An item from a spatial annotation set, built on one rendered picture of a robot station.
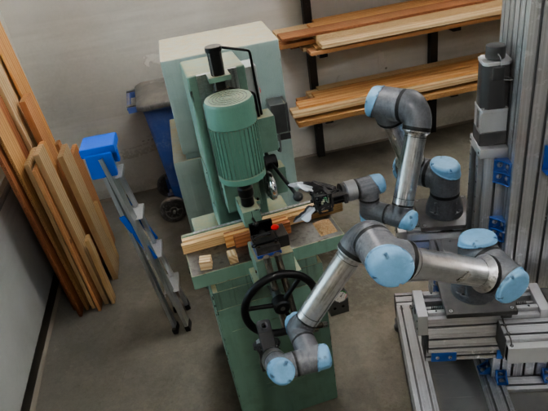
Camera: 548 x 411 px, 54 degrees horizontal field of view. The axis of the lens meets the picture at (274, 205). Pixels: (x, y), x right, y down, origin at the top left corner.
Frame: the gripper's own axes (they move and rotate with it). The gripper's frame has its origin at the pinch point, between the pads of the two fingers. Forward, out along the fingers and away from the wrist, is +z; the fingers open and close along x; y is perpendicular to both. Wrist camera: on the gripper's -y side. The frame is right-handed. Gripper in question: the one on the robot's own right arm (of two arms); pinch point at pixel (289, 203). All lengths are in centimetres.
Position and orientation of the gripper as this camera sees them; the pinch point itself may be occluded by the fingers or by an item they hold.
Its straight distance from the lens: 194.4
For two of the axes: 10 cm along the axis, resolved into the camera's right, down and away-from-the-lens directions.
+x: 1.4, 8.7, 4.7
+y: 2.6, 4.2, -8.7
